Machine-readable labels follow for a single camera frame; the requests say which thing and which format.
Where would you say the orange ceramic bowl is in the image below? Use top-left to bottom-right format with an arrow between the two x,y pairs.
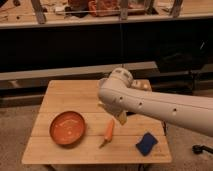
49,111 -> 86,146

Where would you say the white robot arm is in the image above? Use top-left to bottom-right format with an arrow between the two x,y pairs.
98,68 -> 213,137

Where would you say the orange carrot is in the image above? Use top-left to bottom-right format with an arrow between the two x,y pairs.
100,119 -> 115,148

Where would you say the white packaged box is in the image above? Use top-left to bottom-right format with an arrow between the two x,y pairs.
131,79 -> 152,91

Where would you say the blue sponge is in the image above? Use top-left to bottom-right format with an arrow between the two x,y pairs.
136,132 -> 158,156

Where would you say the wooden folding table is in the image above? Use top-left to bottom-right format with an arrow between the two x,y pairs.
22,80 -> 171,165

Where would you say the black caster wheel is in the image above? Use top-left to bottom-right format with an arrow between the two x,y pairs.
192,145 -> 213,154

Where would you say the metal shelf frame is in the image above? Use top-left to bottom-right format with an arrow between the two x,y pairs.
0,0 -> 213,29

